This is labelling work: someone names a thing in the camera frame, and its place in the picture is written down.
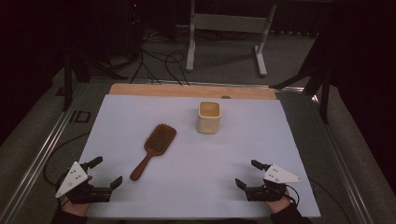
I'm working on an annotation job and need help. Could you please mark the dark equipment rack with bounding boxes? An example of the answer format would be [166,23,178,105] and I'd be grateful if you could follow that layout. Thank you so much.
[92,0,148,64]

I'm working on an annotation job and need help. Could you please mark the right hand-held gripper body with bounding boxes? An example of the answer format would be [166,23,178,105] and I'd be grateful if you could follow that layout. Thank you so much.
[245,163,304,203]

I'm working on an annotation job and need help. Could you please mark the cream square cup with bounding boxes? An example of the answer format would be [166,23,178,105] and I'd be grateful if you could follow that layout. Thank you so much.
[196,100,222,135]

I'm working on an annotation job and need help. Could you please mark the aluminium rail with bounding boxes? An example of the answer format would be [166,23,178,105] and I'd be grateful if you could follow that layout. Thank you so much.
[0,83,89,224]
[311,94,375,224]

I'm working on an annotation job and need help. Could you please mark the wooden table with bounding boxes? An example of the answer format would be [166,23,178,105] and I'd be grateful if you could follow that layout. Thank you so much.
[108,82,277,101]

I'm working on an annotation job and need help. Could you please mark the brown wooden hairbrush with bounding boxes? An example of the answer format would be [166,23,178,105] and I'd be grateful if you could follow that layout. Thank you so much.
[129,122,177,182]

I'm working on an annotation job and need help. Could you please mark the black metal stand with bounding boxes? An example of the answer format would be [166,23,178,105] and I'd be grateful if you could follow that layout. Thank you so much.
[61,46,129,112]
[268,18,336,125]

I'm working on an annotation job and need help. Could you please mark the person's left hand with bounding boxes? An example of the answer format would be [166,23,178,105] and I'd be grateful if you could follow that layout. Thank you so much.
[60,175,93,217]

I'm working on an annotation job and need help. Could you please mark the person's right hand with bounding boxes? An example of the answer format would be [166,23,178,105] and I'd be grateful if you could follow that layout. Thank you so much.
[264,189,292,215]

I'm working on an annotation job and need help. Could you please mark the white metal stand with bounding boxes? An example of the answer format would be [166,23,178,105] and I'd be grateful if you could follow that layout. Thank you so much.
[185,0,277,78]

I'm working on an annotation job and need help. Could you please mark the black floor cables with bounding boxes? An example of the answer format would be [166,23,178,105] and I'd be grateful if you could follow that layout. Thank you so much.
[129,46,191,87]

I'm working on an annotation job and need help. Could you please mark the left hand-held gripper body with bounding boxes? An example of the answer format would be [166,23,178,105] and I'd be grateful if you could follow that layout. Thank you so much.
[55,161,113,205]

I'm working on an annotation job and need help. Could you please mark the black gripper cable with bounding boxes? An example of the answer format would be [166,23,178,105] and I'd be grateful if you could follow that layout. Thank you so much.
[42,132,92,189]
[283,177,353,224]

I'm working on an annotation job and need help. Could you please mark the white table mat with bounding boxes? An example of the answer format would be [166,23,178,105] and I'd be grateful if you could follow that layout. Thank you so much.
[61,93,322,219]

